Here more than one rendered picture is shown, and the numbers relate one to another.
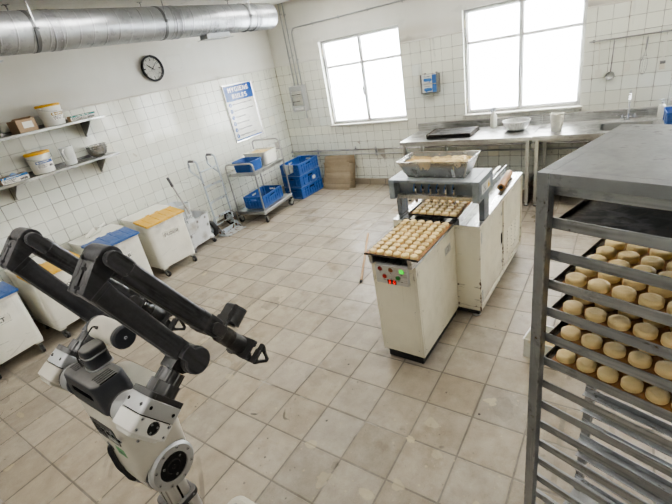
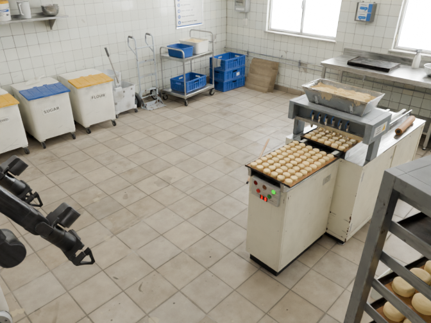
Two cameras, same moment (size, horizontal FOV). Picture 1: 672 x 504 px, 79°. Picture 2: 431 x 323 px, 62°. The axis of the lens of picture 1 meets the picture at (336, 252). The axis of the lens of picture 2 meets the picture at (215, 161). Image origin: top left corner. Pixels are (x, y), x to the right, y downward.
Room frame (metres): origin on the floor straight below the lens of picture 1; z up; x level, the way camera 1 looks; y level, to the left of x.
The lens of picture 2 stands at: (0.24, -0.23, 2.20)
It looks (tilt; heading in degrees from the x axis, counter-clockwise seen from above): 29 degrees down; 7
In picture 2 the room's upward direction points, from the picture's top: straight up
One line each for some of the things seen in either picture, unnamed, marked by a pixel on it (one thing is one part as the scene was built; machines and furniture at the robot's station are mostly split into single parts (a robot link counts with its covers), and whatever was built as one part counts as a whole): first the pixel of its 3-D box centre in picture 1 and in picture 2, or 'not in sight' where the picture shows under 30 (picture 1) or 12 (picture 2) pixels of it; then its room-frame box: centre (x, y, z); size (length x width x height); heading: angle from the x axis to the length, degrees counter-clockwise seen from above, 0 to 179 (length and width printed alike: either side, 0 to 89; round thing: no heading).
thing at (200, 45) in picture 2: (260, 156); (194, 45); (6.60, 0.88, 0.90); 0.44 x 0.36 x 0.20; 61
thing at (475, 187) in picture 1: (440, 194); (335, 125); (3.05, -0.90, 1.01); 0.72 x 0.33 x 0.34; 50
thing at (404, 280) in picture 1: (392, 274); (265, 191); (2.38, -0.34, 0.77); 0.24 x 0.04 x 0.14; 50
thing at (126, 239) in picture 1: (115, 263); (45, 112); (4.53, 2.59, 0.38); 0.64 x 0.54 x 0.77; 51
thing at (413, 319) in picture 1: (419, 287); (291, 206); (2.66, -0.57, 0.45); 0.70 x 0.34 x 0.90; 140
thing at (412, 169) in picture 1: (438, 165); (340, 98); (3.05, -0.90, 1.25); 0.56 x 0.29 x 0.14; 50
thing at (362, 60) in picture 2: (452, 130); (374, 61); (5.60, -1.88, 0.93); 0.60 x 0.40 x 0.01; 53
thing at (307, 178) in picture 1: (302, 176); (227, 72); (7.15, 0.34, 0.30); 0.60 x 0.40 x 0.20; 142
